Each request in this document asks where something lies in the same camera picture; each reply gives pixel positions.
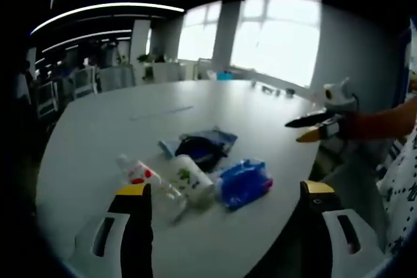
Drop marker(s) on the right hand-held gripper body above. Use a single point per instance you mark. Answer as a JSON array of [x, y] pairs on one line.
[[337, 95]]

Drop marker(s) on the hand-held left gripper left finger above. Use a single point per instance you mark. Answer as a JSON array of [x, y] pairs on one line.
[[137, 226]]

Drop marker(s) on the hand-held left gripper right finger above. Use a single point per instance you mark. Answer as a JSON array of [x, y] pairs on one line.
[[321, 222]]

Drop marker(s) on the clear bottle with red label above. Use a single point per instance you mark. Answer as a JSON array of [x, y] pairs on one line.
[[146, 177]]

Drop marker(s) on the white bottle with green print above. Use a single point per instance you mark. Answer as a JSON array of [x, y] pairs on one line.
[[189, 177]]

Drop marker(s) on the blue plastic packet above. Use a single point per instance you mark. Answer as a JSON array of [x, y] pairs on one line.
[[242, 182]]

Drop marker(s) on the black pouch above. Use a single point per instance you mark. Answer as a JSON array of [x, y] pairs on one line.
[[224, 136], [200, 149]]

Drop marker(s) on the small dark objects on table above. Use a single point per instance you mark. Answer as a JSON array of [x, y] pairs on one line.
[[277, 90]]

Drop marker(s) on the person's white printed shirt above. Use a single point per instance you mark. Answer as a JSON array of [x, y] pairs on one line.
[[402, 187]]

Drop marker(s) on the light blue box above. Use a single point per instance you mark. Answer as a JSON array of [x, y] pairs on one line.
[[224, 75]]

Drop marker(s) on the grey-white table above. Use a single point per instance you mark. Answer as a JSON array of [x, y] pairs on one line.
[[137, 121]]

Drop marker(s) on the white low cabinet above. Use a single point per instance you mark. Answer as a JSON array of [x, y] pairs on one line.
[[169, 71]]

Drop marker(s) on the white mesh office chair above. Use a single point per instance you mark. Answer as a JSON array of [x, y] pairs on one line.
[[47, 97], [85, 82]]

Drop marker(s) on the green potted plant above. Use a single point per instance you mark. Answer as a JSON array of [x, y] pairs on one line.
[[146, 66]]

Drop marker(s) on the curved ceiling light strip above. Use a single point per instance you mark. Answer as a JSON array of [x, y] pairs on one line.
[[107, 11]]

